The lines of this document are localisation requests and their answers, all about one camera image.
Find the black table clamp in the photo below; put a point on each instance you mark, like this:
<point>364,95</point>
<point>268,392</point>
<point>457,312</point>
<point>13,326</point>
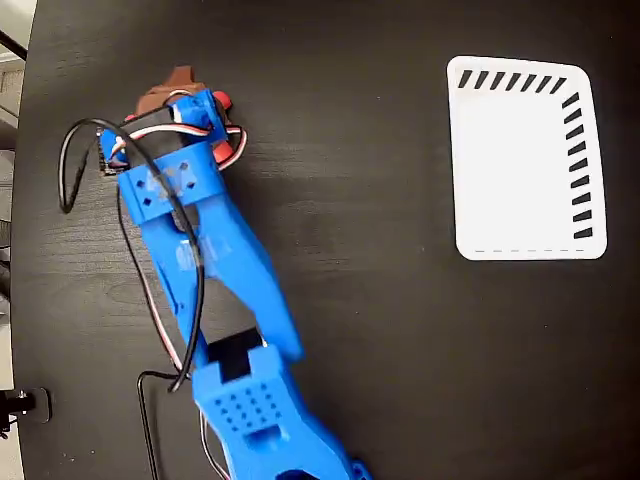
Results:
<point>40,402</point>

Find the black metal bar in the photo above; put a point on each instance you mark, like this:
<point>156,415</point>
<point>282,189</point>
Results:
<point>12,45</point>

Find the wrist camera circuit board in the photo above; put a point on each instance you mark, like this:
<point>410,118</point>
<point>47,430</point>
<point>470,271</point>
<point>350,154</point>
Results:
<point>107,160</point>

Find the brown gripper with motor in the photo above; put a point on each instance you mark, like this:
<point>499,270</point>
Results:
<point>161,95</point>

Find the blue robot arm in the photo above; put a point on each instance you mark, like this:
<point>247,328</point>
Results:
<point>225,250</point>

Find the red turtle toy gold shell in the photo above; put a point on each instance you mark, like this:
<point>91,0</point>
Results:
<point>223,99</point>

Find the white slotted tray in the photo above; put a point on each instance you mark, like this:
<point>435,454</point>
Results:
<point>510,165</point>

